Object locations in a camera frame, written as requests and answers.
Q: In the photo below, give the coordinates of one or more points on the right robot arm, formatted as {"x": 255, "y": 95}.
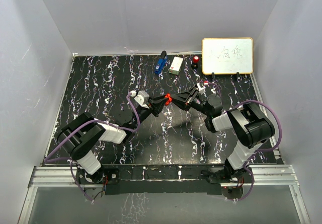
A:
{"x": 251, "y": 126}

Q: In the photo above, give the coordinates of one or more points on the red round case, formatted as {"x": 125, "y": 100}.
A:
{"x": 169, "y": 99}

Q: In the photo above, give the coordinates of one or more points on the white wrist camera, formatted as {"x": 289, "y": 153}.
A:
{"x": 141, "y": 97}
{"x": 201, "y": 87}

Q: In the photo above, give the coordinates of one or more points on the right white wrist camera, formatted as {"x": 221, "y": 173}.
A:
{"x": 201, "y": 87}

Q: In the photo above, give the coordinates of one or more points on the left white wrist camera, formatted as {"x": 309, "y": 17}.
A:
{"x": 141, "y": 97}

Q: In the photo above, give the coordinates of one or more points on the white rectangular box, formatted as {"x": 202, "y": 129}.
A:
{"x": 176, "y": 65}

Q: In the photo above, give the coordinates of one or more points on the blue stapler tool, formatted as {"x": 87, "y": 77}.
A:
{"x": 161, "y": 62}

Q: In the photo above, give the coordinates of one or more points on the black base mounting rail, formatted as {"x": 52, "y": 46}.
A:
{"x": 195, "y": 178}

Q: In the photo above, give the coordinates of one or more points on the white dry-erase board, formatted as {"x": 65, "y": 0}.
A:
{"x": 227, "y": 55}

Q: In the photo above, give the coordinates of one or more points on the red cap black bottle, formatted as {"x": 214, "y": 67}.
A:
{"x": 195, "y": 61}

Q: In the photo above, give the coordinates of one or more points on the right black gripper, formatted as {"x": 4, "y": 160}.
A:
{"x": 185, "y": 99}

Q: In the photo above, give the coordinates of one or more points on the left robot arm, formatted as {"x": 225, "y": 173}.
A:
{"x": 80, "y": 136}

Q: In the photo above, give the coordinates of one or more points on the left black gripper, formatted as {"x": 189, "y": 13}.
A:
{"x": 156, "y": 103}

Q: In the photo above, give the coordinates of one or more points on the aluminium frame rail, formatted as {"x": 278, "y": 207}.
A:
{"x": 262, "y": 175}

